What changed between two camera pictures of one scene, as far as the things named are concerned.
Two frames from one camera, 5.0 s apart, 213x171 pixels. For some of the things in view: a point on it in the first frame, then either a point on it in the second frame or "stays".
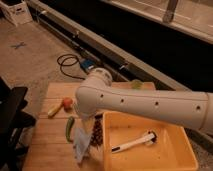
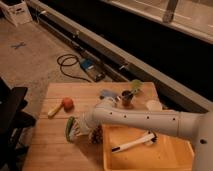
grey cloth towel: x=81 y=143 → x=75 y=130
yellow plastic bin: x=172 y=150 stays
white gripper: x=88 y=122 stays
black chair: x=13 y=120 stays
